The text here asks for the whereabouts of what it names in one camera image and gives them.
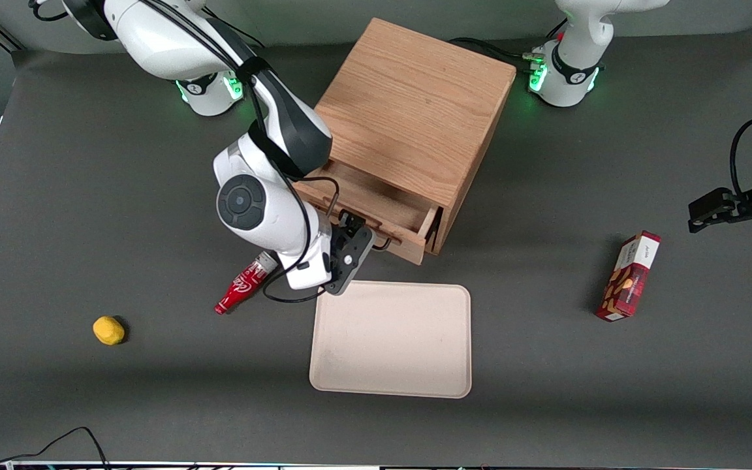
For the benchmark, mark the red cola bottle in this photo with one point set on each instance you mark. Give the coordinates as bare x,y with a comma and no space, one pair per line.
240,288

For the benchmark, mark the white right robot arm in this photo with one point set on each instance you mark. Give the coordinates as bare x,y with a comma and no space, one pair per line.
265,209

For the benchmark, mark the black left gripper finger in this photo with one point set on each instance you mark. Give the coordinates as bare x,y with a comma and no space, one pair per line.
715,222
712,201

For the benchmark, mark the yellow lemon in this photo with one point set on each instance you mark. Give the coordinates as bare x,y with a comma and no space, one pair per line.
108,330

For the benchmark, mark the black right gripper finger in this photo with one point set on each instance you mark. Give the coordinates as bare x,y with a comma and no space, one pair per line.
346,220
359,226

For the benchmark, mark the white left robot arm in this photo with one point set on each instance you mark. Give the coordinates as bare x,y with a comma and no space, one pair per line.
572,65

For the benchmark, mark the oak wooden drawer cabinet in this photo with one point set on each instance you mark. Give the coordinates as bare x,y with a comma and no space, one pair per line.
415,104

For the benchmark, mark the red snack box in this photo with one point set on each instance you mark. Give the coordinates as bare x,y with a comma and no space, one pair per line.
630,277

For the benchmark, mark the beige plastic tray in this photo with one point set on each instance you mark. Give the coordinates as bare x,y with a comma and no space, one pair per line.
390,339

